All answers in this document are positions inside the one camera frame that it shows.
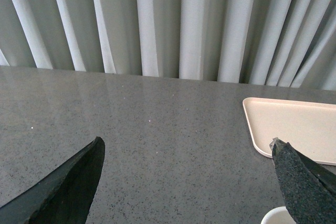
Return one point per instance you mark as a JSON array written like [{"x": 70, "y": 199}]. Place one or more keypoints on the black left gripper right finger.
[{"x": 308, "y": 189}]

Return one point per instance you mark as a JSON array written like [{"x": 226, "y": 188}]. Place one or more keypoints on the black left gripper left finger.
[{"x": 63, "y": 196}]

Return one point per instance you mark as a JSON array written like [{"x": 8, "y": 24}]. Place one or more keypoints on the white smiley mug black handle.
[{"x": 279, "y": 215}]

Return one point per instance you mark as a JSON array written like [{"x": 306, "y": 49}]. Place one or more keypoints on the beige rectangular tray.
[{"x": 308, "y": 126}]

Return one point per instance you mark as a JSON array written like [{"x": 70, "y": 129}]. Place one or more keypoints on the grey-white pleated curtain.
[{"x": 285, "y": 43}]

